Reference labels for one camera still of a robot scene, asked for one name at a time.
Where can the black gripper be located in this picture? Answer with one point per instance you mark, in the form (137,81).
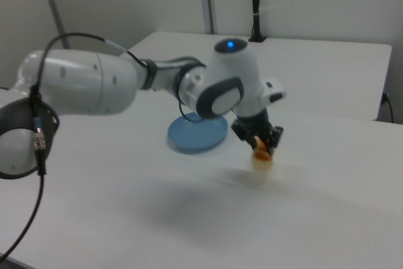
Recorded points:
(253,122)

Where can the blue round plate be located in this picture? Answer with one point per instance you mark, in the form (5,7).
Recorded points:
(197,134)

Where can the orange-topped bread loaf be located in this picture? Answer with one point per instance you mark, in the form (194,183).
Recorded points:
(261,159)

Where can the black camera pole with base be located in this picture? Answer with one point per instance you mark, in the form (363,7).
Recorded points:
(256,4)

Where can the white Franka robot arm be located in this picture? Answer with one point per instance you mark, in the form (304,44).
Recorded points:
(85,86)

